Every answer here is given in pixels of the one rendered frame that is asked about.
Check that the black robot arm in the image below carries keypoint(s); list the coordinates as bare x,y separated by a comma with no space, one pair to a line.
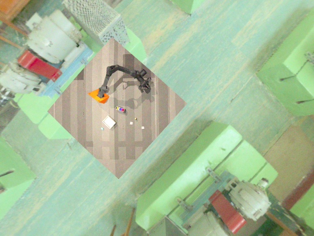
114,68

